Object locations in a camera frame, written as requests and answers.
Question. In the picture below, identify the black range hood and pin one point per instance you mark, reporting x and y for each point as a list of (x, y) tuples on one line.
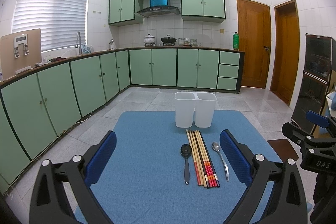
[(158, 11)]

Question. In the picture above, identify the black chopstick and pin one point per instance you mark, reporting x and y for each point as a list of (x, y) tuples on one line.
[(210, 161)]

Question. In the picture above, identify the blue table mat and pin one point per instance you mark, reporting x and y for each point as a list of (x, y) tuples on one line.
[(143, 181)]

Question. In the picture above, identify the silver metal spoon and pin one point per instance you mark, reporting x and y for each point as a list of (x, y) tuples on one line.
[(217, 148)]

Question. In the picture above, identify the brown wooden door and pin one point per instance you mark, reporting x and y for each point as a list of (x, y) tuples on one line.
[(286, 56), (254, 29)]

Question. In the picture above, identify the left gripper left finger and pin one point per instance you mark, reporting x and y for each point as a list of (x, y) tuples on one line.
[(49, 202)]

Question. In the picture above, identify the chrome sink faucet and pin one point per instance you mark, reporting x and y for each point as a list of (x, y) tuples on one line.
[(78, 43)]

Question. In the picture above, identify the white twin utensil holder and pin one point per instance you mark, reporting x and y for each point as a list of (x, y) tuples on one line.
[(194, 108)]

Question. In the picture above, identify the black wok pan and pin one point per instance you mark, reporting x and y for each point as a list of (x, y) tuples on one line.
[(168, 40)]

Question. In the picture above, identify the green bottle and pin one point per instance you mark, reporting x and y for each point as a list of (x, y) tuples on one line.
[(236, 41)]

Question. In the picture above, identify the cardboard box with labels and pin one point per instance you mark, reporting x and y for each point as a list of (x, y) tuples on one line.
[(20, 51)]

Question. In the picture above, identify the white window blinds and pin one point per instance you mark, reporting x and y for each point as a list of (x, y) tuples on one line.
[(59, 21)]

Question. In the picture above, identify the red orange patterned chopstick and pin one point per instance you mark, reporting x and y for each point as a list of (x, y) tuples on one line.
[(204, 157)]

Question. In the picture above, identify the red-end bamboo chopstick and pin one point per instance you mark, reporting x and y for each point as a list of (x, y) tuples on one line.
[(194, 158)]

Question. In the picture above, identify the white cooking pot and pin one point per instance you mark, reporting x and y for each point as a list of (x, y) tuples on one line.
[(149, 40)]

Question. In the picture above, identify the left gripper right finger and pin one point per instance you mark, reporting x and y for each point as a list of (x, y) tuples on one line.
[(286, 203)]

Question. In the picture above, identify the black glass oven cabinet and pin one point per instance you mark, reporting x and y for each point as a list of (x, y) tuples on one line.
[(315, 80)]

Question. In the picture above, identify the plain bamboo chopstick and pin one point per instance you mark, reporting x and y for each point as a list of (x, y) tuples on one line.
[(200, 174), (204, 175)]

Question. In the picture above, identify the black plastic spoon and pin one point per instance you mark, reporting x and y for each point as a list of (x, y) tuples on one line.
[(186, 152)]

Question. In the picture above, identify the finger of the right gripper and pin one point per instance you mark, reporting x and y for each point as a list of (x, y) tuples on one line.
[(320, 120), (297, 136)]

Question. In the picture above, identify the brown stool seat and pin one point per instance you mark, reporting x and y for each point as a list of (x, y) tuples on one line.
[(283, 149)]

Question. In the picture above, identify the green lower kitchen cabinets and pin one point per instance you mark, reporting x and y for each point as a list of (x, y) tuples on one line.
[(43, 103)]

